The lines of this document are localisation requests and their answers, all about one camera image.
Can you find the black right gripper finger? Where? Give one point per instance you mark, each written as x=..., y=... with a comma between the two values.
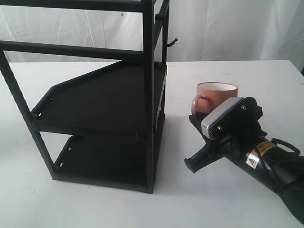
x=204, y=157

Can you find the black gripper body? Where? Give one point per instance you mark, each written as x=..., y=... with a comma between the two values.
x=239, y=128

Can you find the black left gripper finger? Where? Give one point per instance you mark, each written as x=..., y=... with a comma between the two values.
x=204, y=124

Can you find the pink ceramic mug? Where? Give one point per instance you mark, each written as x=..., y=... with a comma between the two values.
x=210, y=95

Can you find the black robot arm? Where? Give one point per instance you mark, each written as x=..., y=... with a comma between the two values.
x=276, y=164

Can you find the black rack hook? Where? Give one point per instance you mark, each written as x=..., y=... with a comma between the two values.
x=172, y=43

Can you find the black metal shelf rack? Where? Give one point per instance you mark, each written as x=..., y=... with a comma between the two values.
x=104, y=127

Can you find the white backdrop cloth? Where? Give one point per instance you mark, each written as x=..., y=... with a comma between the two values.
x=206, y=30

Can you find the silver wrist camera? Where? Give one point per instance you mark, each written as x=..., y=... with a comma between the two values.
x=218, y=113

